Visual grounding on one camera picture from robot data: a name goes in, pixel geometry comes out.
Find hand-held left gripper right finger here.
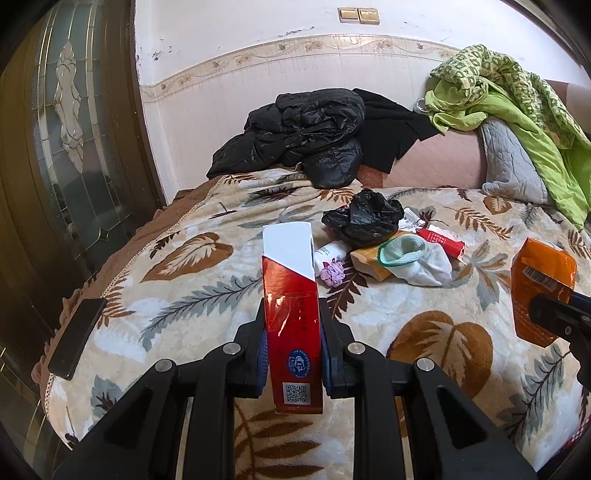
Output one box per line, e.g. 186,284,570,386
318,299,539,480

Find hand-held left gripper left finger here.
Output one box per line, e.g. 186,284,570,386
53,298,269,480

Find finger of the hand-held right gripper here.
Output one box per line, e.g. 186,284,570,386
528,292,591,344

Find orange carton box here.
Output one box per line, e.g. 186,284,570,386
510,237,579,348

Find red and white carton box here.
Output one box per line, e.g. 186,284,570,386
261,222,325,415

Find white sock with green cuff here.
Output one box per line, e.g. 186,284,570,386
377,235,453,287

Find black plastic bag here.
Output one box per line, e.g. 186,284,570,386
322,188,405,247

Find crumpled pink paper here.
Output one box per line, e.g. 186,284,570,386
320,261,347,287

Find leaf-print blanket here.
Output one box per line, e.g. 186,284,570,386
39,167,591,480

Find white tube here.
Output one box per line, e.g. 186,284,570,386
314,241,352,271

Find yellow-orange snack packet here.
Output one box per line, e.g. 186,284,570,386
350,231,419,282

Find red wrapper packet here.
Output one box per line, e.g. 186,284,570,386
416,227,464,262

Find crumpled white paper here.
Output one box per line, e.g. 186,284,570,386
398,207,437,232

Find grey quilted pillow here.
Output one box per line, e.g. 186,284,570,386
478,117,552,206

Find black smartphone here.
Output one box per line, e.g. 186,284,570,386
47,298,108,381

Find green patterned quilt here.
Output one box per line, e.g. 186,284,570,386
424,44,591,232

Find black puffer jacket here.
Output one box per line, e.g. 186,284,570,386
206,89,366,189

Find black cloth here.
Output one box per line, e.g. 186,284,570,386
352,88,440,175

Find wooden door with stained glass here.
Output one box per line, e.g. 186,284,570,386
0,0,168,480

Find gold wall switches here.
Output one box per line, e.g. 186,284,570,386
338,6,380,25

